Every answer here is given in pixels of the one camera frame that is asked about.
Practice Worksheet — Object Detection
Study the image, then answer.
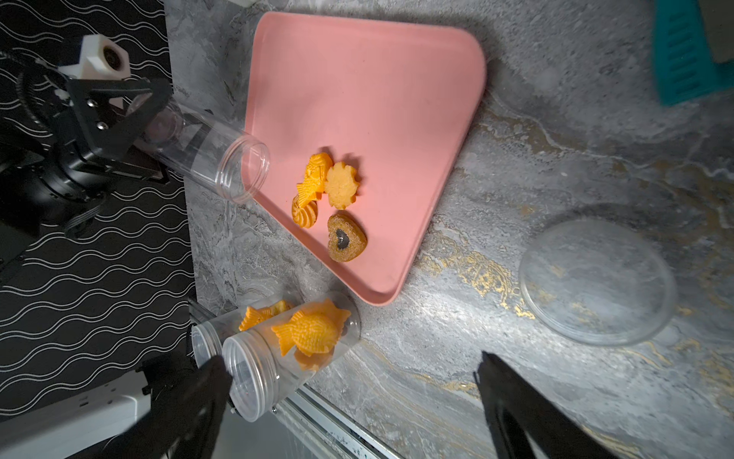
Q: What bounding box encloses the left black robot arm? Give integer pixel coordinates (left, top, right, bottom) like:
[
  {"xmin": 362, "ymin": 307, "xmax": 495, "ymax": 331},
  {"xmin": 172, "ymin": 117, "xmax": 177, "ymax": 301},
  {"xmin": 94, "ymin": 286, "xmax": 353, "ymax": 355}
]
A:
[{"xmin": 1, "ymin": 50, "xmax": 172, "ymax": 284}]

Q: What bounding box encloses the orange fish cookie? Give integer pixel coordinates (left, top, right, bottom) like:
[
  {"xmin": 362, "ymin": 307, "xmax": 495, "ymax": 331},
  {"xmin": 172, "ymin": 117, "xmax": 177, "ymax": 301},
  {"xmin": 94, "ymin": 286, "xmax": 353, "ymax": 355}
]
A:
[{"xmin": 296, "ymin": 152, "xmax": 334, "ymax": 208}]

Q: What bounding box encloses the brown heart cookie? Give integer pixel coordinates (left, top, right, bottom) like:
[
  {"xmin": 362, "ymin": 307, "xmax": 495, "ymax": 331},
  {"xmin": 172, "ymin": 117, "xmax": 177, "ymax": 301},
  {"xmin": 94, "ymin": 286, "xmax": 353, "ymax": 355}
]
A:
[{"xmin": 328, "ymin": 213, "xmax": 367, "ymax": 263}]

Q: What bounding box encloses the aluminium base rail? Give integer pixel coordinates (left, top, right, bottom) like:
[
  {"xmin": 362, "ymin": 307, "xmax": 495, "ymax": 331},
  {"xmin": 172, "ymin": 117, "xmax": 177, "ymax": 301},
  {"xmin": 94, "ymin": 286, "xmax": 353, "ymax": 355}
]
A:
[{"xmin": 271, "ymin": 386, "xmax": 401, "ymax": 459}]

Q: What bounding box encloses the orange flower cookie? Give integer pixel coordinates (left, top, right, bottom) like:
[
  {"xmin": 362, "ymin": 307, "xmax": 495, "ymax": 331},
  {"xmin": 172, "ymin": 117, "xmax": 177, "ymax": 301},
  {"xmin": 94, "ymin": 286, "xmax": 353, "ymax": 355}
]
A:
[{"xmin": 324, "ymin": 162, "xmax": 359, "ymax": 210}]

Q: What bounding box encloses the pink plastic tray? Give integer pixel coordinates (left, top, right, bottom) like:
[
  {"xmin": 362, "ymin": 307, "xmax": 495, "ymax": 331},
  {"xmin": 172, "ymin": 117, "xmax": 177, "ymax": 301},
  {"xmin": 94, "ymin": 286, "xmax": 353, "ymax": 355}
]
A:
[{"xmin": 246, "ymin": 11, "xmax": 487, "ymax": 306}]

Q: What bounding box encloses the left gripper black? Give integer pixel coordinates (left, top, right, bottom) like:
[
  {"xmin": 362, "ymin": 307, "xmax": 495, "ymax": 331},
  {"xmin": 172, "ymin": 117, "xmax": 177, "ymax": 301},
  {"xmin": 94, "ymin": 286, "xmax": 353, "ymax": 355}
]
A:
[{"xmin": 34, "ymin": 78, "xmax": 173, "ymax": 212}]

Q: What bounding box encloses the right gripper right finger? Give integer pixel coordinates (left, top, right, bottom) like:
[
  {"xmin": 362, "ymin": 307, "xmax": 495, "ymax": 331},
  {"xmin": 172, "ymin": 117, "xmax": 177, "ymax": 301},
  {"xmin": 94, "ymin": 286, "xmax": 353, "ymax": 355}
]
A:
[{"xmin": 474, "ymin": 351, "xmax": 615, "ymax": 458}]

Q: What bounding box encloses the clear jar lid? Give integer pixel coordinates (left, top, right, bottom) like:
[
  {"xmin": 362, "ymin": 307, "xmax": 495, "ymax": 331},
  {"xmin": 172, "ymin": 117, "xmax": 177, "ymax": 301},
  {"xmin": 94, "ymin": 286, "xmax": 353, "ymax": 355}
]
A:
[{"xmin": 519, "ymin": 219, "xmax": 678, "ymax": 346}]

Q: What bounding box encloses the clear cookie jar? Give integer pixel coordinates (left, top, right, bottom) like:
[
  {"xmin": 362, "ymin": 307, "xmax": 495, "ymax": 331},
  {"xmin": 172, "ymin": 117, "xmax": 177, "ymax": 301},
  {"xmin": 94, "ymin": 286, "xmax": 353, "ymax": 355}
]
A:
[
  {"xmin": 222, "ymin": 292, "xmax": 361, "ymax": 422},
  {"xmin": 189, "ymin": 296, "xmax": 294, "ymax": 367}
]

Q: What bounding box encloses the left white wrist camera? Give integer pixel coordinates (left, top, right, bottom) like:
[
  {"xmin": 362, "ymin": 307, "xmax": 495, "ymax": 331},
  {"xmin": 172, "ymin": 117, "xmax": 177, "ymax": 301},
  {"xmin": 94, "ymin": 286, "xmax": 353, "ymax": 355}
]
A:
[{"xmin": 57, "ymin": 34, "xmax": 131, "ymax": 80}]

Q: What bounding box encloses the clear cookie jar middle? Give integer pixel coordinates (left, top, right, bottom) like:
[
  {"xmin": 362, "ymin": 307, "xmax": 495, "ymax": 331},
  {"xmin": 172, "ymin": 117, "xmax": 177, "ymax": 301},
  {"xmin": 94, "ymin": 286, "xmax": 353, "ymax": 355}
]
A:
[{"xmin": 222, "ymin": 292, "xmax": 361, "ymax": 422}]

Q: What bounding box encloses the clear cookie jar handled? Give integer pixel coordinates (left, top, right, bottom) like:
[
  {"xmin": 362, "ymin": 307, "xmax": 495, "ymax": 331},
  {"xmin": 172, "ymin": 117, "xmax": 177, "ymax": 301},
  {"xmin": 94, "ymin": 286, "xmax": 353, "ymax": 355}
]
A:
[{"xmin": 135, "ymin": 97, "xmax": 270, "ymax": 205}]

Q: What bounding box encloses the clear cookie jar left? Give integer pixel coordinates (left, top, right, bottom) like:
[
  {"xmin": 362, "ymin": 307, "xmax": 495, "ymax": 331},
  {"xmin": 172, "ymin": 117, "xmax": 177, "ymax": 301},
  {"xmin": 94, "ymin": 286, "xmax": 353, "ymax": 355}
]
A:
[{"xmin": 189, "ymin": 296, "xmax": 294, "ymax": 367}]

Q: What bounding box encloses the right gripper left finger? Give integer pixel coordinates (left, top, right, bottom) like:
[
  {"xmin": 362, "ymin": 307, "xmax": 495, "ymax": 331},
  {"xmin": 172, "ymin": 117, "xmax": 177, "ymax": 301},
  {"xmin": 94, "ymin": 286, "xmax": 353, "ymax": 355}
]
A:
[{"xmin": 73, "ymin": 352, "xmax": 232, "ymax": 459}]

